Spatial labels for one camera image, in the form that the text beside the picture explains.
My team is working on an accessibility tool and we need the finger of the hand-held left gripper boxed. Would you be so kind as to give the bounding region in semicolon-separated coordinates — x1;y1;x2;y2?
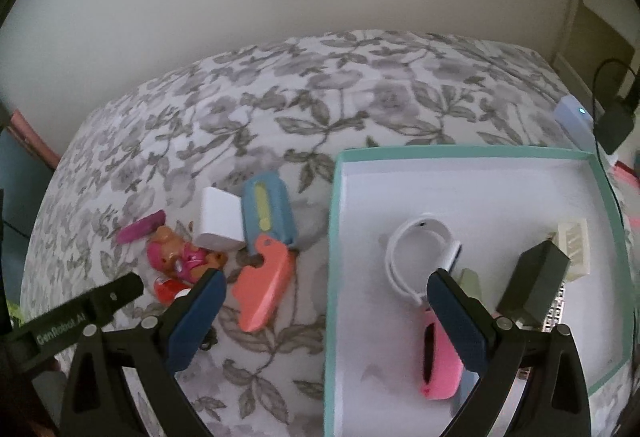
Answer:
82;272;144;325

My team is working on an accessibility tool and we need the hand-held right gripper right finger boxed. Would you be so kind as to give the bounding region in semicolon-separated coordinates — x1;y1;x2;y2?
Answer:
426;268;592;437

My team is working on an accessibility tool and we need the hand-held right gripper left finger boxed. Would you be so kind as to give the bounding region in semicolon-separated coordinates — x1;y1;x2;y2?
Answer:
60;268;228;437

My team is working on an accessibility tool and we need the red glue stick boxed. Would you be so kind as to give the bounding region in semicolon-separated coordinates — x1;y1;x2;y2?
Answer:
152;276;193;304

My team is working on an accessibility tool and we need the pink smartwatch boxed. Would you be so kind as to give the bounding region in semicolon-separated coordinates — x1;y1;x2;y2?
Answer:
419;307;463;400

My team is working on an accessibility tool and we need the white smartwatch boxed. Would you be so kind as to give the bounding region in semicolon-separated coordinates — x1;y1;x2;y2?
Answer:
385;214;463;307

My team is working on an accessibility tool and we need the pink-haired doll figure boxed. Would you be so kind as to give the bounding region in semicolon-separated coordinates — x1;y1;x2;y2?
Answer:
146;225;228;280

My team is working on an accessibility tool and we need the magenta rectangular bar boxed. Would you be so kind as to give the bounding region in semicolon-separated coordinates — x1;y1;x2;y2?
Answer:
117;210;167;245

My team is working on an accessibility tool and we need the coral plastic folding tool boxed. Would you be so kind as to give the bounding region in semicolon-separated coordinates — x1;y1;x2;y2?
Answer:
232;234;297;334

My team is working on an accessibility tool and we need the black rectangular box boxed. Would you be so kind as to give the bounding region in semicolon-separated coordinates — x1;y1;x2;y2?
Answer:
496;239;572;325

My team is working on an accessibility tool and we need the black and white patterned box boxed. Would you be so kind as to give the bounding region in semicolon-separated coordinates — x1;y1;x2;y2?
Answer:
520;282;568;383

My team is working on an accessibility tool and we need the white charger block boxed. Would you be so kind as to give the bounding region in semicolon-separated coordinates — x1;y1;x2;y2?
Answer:
194;187;247;252

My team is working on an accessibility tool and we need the teal cardboard box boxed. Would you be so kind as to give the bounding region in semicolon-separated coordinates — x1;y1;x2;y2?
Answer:
323;144;632;437

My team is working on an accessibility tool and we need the blue case with yellow stripe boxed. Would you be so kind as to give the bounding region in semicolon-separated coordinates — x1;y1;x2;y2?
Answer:
241;171;301;250

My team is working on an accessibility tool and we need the white square frame box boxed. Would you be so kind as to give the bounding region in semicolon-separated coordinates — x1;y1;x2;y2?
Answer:
547;218;591;279

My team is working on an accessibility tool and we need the dark cabinet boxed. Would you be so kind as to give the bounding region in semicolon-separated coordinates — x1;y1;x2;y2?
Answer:
0;127;56;238

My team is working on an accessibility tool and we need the grey floral bedspread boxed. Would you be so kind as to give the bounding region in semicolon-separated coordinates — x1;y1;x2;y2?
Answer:
20;30;640;437

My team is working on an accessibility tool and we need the white device with light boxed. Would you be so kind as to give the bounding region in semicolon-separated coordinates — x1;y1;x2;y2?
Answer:
554;96;596;150

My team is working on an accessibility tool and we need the beige wooden furniture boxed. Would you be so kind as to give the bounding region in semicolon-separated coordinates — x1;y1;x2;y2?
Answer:
550;0;640;118

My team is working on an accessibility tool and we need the black adapter with cable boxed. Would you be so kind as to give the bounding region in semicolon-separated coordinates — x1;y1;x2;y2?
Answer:
591;58;640;243

